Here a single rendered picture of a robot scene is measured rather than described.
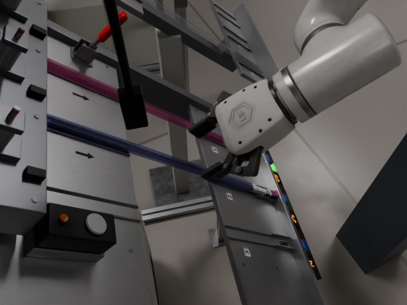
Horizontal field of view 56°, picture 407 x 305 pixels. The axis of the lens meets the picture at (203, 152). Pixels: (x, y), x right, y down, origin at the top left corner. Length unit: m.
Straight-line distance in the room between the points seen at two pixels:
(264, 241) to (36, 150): 0.46
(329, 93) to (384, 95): 1.68
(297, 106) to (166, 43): 0.56
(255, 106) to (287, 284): 0.33
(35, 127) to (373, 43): 0.41
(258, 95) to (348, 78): 0.13
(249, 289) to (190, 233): 0.97
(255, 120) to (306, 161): 1.26
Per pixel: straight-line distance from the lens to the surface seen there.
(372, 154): 1.94
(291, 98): 0.55
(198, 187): 1.66
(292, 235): 0.80
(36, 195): 0.39
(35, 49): 0.52
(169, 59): 1.08
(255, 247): 0.70
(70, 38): 0.68
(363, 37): 0.55
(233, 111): 0.59
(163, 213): 1.27
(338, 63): 0.54
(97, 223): 0.42
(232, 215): 0.69
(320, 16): 0.61
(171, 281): 1.52
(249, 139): 0.56
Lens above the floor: 1.45
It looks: 54 degrees down
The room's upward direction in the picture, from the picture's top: straight up
